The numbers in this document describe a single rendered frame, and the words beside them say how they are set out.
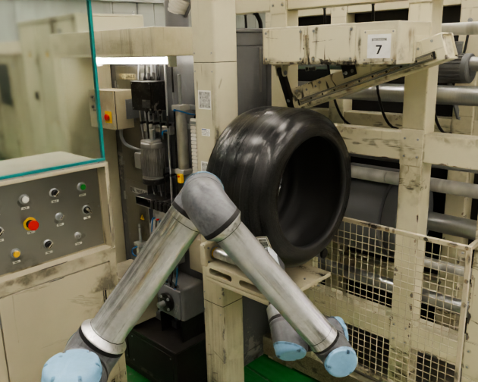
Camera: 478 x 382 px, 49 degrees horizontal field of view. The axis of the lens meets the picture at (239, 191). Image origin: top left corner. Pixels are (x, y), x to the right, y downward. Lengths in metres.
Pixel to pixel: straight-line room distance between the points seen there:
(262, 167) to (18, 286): 1.03
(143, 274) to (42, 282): 0.76
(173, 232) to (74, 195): 0.84
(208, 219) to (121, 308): 0.40
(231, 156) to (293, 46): 0.57
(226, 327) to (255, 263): 1.06
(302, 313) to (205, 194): 0.41
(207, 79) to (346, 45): 0.54
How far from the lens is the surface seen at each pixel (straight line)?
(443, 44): 1.99
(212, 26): 2.08
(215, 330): 2.44
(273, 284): 1.39
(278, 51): 2.20
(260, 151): 1.75
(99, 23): 5.35
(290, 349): 1.60
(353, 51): 1.99
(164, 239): 1.48
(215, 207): 1.32
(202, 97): 2.13
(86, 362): 1.50
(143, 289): 1.52
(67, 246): 2.26
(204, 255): 2.14
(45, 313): 2.25
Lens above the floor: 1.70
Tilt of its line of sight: 15 degrees down
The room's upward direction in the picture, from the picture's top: 1 degrees counter-clockwise
